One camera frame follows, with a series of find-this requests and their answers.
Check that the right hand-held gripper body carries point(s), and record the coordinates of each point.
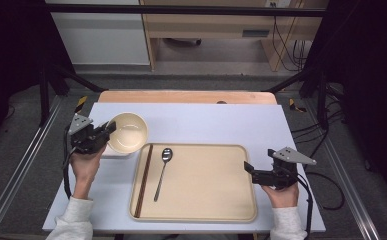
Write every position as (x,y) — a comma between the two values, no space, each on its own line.
(289,156)

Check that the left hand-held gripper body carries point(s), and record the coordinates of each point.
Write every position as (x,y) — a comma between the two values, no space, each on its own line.
(87,140)

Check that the cream bowl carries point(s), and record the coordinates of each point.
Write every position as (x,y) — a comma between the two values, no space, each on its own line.
(129,133)

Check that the white square plate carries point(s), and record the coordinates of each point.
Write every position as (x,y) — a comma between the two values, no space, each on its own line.
(117,155)

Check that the beige tray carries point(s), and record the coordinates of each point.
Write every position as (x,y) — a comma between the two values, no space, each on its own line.
(207,186)

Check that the metal spoon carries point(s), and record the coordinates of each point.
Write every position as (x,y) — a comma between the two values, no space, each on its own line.
(166,155)

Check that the person's left hand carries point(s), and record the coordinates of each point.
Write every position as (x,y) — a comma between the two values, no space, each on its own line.
(86,166)

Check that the person's right hand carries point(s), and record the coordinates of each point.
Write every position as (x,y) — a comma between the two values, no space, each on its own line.
(282,198)

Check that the yellow black tape strip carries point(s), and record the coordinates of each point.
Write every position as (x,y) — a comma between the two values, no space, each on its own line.
(296,106)
(81,101)

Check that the black metal stand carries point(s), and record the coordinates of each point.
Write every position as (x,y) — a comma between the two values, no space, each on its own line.
(44,93)
(321,100)

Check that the light wooden table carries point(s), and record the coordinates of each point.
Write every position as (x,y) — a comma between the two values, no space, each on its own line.
(181,97)

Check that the white cabinet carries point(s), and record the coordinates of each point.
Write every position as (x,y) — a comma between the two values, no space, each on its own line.
(101,36)

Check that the black curtain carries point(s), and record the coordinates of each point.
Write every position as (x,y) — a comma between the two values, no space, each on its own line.
(364,66)
(11,50)

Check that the grey desk label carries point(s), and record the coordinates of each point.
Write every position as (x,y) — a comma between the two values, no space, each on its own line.
(255,33)

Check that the wooden desk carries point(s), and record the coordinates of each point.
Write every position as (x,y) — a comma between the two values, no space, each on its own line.
(207,23)

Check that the aluminium floor rail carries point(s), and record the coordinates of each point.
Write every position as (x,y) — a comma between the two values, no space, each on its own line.
(344,173)
(21,166)

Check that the black frame crossbar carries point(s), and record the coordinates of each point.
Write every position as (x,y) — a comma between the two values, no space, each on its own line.
(181,10)

